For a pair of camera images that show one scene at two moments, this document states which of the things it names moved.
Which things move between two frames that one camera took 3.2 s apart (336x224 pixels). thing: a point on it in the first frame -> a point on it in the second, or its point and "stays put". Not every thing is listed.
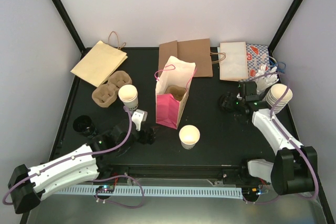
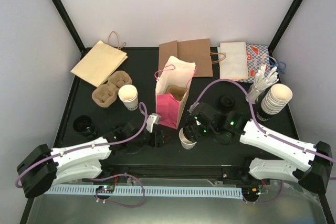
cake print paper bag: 172,90 stays put
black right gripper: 228,102 -> 193,133
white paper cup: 189,136 stays put
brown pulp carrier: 177,92 stays put
